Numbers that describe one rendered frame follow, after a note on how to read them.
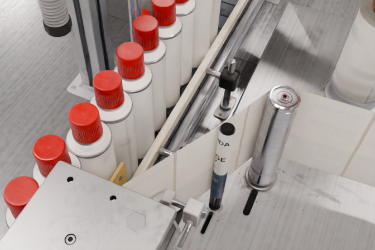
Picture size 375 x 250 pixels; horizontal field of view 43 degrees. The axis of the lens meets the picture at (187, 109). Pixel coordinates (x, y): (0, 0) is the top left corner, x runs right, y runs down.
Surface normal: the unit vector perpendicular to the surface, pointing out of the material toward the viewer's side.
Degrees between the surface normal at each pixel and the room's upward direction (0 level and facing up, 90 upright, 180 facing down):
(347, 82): 88
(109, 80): 3
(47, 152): 3
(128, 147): 90
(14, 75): 0
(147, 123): 90
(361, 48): 91
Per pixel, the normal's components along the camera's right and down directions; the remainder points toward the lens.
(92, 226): 0.04, -0.62
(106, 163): 0.72, 0.56
